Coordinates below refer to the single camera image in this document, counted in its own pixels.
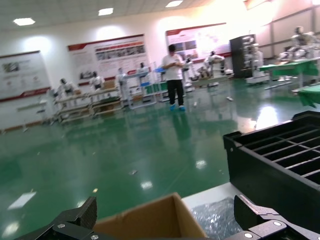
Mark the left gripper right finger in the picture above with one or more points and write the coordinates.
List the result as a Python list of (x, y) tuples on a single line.
[(262, 222)]

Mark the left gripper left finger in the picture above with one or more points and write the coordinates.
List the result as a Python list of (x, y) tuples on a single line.
[(75, 225)]

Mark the black slotted container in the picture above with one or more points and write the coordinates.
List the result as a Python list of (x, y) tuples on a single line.
[(262, 175)]

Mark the brown cardboard box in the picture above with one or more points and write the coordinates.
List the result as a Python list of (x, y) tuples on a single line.
[(150, 220)]

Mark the white side table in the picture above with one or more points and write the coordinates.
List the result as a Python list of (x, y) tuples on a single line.
[(32, 107)]

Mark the green cloth table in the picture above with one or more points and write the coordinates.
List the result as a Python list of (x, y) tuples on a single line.
[(310, 96), (290, 68)]

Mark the white humanoid robot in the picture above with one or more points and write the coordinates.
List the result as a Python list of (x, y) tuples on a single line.
[(67, 86), (97, 81), (300, 42), (215, 61), (122, 77), (256, 62), (143, 67), (189, 70)]

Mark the white pipe rack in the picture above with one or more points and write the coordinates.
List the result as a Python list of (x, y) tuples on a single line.
[(136, 90)]

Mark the pipe rack with blue bin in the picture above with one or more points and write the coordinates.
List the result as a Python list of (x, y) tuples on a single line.
[(156, 87)]

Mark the tall black cabinet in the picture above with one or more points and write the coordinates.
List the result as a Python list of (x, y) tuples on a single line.
[(237, 57)]

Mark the person in white shirt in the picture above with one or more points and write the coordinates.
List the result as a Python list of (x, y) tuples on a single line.
[(173, 72)]

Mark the ceiling light panel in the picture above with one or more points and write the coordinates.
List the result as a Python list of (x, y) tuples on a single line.
[(174, 3), (24, 21), (105, 11)]

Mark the pipe frame workbench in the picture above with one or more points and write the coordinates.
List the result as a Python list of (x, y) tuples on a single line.
[(105, 100), (72, 105)]

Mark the wall poster with photo row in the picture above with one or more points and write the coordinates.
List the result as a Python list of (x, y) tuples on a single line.
[(112, 55)]

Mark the wall poster with purple photos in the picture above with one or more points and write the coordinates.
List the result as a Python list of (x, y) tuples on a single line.
[(200, 40)]

